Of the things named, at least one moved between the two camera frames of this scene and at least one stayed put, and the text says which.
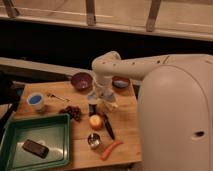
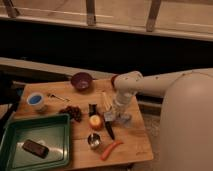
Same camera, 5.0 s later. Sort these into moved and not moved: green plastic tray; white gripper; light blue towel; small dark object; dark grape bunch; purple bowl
Moved: light blue towel; white gripper
Not moved: purple bowl; green plastic tray; dark grape bunch; small dark object
